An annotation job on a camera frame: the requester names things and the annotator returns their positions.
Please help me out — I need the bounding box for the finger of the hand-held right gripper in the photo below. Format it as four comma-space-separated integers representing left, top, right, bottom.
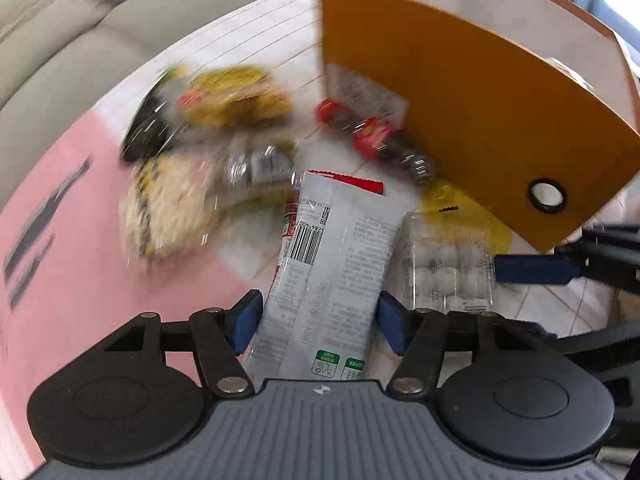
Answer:
494, 225, 640, 291
542, 321, 640, 361

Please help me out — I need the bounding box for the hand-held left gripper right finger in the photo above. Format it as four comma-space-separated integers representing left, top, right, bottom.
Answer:
376, 290, 551, 396

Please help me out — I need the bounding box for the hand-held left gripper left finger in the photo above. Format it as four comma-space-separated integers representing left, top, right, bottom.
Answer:
102, 289, 264, 396

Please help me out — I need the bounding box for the white silver snack packet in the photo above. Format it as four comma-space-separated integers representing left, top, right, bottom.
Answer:
247, 170, 403, 381

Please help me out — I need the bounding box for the clear plastic snack packet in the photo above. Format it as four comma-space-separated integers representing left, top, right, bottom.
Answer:
400, 212, 496, 313

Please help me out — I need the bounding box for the orange cardboard box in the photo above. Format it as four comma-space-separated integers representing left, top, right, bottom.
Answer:
320, 0, 640, 253

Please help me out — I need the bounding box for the yellow flat snack packet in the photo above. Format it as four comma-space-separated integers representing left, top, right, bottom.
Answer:
420, 180, 513, 256

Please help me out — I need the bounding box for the pale yellow snack packet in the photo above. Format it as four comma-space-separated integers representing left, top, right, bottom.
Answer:
120, 155, 223, 261

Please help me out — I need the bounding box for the silver foil snack packet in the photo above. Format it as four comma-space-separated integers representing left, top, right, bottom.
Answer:
220, 142, 298, 206

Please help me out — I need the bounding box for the dark bottle red label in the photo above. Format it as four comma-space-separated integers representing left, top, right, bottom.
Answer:
352, 117, 441, 186

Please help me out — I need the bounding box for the red dark snack packet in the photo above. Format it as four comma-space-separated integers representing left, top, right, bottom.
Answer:
315, 99, 362, 131

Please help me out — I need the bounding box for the dark green snack packet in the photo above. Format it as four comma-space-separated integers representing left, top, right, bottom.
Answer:
119, 67, 188, 163

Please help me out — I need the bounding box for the pink white printed tablecloth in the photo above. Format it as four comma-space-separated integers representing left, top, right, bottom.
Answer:
0, 0, 640, 480

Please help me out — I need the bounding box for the yellow puffy snack packet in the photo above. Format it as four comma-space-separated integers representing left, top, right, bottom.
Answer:
177, 65, 293, 128

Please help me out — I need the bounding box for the beige sofa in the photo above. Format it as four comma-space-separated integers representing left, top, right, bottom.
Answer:
0, 0, 321, 201

